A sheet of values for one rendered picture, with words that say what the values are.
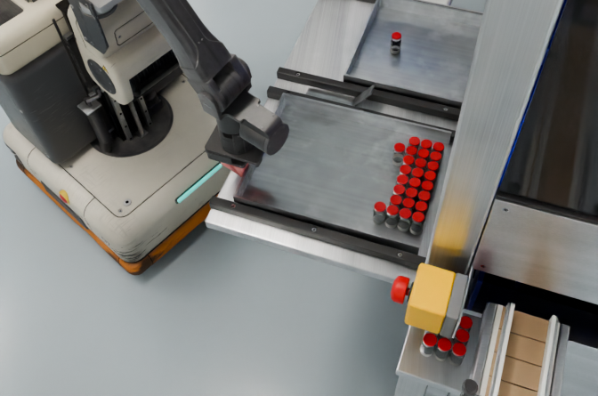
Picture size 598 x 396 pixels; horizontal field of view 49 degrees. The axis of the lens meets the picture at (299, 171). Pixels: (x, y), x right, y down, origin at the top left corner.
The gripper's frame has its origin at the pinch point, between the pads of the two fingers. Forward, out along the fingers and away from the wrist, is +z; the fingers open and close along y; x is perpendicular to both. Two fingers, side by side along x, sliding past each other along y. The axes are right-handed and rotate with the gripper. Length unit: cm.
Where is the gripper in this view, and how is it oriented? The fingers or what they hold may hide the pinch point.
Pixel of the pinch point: (243, 172)
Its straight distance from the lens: 123.5
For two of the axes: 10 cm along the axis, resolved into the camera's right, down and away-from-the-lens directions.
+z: 0.3, 5.7, 8.2
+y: 9.4, 2.6, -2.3
